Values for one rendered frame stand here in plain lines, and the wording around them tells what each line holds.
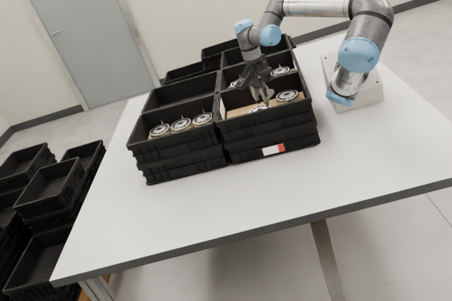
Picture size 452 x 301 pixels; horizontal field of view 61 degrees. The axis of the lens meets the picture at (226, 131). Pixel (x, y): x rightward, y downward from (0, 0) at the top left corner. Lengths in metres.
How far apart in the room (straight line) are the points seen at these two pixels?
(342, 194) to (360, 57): 0.48
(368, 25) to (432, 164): 0.55
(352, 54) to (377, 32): 0.09
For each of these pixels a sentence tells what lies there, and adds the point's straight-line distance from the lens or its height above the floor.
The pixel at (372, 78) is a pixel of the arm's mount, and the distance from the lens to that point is 1.85.
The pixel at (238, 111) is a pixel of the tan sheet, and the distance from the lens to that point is 1.81.
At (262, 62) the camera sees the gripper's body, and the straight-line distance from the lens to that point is 1.59.
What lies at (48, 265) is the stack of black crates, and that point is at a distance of 2.51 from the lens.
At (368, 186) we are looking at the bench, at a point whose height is 0.70.
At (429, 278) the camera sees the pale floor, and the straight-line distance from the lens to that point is 2.05.
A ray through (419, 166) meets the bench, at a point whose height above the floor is 0.70.
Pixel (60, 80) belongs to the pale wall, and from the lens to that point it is 5.34.
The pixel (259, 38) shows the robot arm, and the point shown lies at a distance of 1.45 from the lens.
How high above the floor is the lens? 1.63
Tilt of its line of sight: 28 degrees down
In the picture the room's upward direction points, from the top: 20 degrees counter-clockwise
